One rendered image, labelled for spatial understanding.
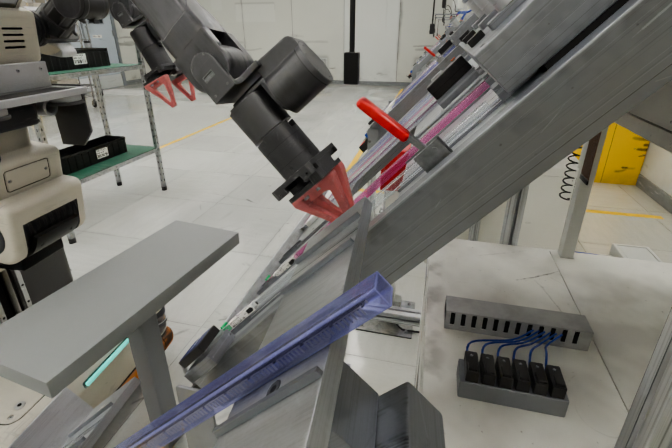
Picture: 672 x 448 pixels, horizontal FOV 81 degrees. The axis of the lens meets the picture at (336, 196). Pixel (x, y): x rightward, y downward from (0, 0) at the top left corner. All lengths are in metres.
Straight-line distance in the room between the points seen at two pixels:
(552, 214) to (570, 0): 1.69
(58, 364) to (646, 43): 0.96
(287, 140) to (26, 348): 0.72
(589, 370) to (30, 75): 1.33
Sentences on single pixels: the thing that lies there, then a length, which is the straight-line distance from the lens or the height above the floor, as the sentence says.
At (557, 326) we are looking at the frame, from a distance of 0.87.
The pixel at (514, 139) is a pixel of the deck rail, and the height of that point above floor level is 1.09.
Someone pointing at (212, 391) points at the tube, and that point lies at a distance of 0.24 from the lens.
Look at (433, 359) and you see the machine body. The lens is 0.79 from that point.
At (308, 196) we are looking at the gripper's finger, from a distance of 0.48.
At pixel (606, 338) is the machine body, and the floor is 0.62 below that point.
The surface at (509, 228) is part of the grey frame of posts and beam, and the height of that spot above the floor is 0.67.
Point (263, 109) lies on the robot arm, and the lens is 0.48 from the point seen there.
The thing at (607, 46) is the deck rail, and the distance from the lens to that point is 0.37.
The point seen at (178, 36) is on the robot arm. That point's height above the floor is 1.16.
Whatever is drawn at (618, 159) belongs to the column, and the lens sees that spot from 3.92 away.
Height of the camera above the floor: 1.17
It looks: 23 degrees down
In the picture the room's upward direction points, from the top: straight up
